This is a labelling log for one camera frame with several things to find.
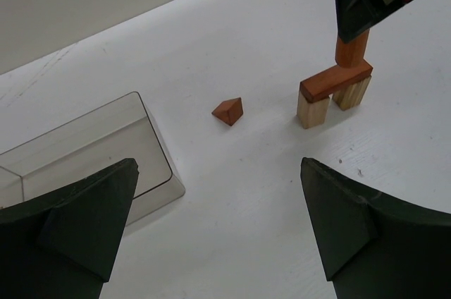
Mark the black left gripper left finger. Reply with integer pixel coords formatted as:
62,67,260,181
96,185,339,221
1,158,138,298

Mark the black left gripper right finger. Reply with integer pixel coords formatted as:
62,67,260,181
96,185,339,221
300,157,450,298

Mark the red-brown wooden cylinder block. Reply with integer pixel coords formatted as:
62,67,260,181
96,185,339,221
335,30,370,68

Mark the red-brown long rectangular block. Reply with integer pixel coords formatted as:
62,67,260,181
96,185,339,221
299,60,373,103

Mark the dark striped wood block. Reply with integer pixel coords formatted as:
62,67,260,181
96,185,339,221
333,76,371,111

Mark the light wood rectangular block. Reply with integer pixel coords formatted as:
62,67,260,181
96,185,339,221
297,92,330,129

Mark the red-brown wooden triangle block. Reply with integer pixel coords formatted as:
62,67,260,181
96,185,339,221
211,97,244,126

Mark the clear plastic box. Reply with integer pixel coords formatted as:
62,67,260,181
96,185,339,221
1,92,185,224

